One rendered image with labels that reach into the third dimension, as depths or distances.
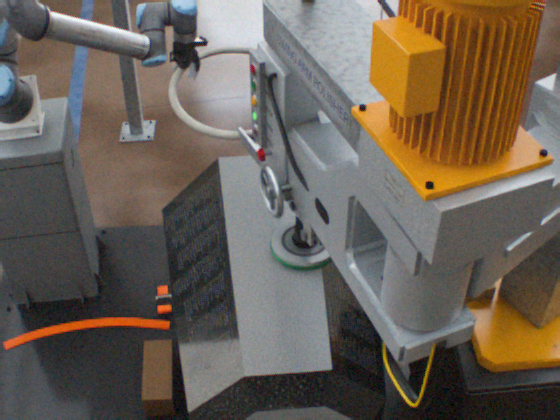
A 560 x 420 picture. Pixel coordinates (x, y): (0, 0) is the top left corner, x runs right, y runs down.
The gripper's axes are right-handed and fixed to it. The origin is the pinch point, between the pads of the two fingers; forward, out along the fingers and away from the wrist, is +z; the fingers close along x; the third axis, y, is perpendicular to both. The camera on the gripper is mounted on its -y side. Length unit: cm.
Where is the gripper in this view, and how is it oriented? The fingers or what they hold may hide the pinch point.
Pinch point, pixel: (189, 73)
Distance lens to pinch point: 289.7
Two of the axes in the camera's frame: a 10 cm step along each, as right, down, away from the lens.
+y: -6.1, 6.1, -5.1
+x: 7.9, 5.2, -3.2
